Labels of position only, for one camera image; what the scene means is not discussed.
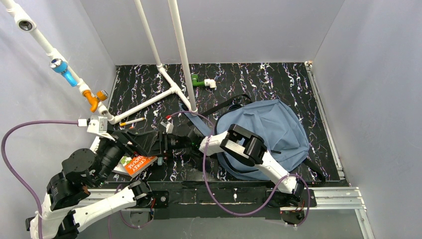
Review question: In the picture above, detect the orange green treehouse book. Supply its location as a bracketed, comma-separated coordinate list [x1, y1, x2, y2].
[112, 156, 158, 178]

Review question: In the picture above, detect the blue student backpack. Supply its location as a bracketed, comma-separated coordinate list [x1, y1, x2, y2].
[179, 94, 325, 181]

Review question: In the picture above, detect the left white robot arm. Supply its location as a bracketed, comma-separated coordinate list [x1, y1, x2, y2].
[26, 130, 167, 239]

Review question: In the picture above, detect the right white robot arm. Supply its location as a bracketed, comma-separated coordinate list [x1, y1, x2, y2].
[157, 124, 305, 202]

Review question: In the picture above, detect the white book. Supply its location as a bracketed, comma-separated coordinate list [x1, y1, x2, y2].
[90, 136, 100, 153]

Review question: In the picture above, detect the teal white stapler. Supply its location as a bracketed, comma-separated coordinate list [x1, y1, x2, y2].
[157, 157, 164, 166]

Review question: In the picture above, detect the white vertical pvc pipe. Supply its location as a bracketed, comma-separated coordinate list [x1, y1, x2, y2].
[168, 0, 198, 112]

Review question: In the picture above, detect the orange plastic tap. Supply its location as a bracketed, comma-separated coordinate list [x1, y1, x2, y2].
[82, 90, 108, 113]

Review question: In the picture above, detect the green plastic tap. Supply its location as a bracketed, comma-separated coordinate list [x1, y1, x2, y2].
[191, 74, 206, 87]

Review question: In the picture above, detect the thin white rear pipe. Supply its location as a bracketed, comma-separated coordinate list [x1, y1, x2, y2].
[134, 0, 162, 69]

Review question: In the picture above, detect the blue plastic tap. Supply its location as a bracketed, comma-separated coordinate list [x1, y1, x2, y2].
[49, 58, 77, 87]

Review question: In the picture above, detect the white slanted pvc pipe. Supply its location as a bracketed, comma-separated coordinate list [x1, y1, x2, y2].
[1, 0, 191, 124]

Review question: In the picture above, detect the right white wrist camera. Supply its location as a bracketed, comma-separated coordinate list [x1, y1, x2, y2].
[160, 115, 174, 133]

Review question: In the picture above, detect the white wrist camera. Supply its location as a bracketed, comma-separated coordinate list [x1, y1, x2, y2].
[77, 115, 115, 141]
[160, 115, 174, 133]

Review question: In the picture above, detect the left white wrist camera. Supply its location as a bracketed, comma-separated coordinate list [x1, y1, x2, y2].
[77, 115, 115, 141]

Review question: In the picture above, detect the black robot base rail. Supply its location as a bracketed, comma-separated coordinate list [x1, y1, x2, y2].
[135, 181, 317, 220]

